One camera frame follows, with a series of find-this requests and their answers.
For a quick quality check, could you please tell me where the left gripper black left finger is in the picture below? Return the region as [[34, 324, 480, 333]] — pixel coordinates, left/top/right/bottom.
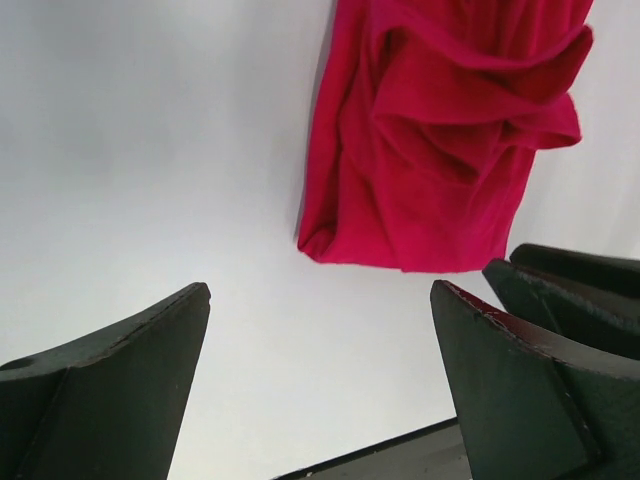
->
[[1, 283, 211, 479]]

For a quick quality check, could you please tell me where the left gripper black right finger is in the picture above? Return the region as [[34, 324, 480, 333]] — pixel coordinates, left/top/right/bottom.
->
[[430, 280, 639, 479]]

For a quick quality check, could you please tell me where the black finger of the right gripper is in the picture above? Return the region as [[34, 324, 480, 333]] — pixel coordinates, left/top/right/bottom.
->
[[483, 260, 639, 345], [509, 244, 640, 295]]

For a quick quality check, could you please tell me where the crimson red t shirt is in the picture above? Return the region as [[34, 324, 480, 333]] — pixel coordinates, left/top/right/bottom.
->
[[297, 1, 593, 273]]

